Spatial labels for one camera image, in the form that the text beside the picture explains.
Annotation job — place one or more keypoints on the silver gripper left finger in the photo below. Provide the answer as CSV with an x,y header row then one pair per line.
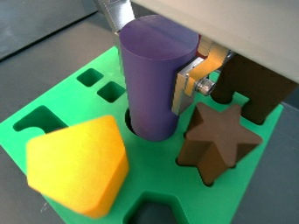
x,y
117,12

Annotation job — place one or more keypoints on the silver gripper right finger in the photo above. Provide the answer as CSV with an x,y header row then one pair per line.
x,y
192,77

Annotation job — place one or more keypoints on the purple cylinder peg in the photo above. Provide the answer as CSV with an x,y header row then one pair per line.
x,y
156,46

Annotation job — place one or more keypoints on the green shape sorter board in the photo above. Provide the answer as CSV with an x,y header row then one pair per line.
x,y
92,93

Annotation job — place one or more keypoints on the brown star block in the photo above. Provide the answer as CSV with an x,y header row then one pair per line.
x,y
216,141

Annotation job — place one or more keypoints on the yellow pentagon block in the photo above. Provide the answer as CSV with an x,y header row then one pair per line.
x,y
77,166

